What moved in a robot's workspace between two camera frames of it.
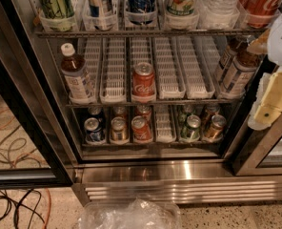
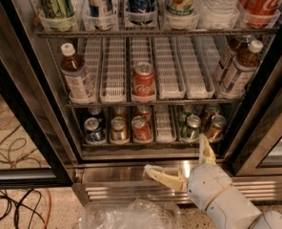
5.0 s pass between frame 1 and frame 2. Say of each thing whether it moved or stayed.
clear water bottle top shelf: stayed
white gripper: moved
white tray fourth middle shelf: stayed
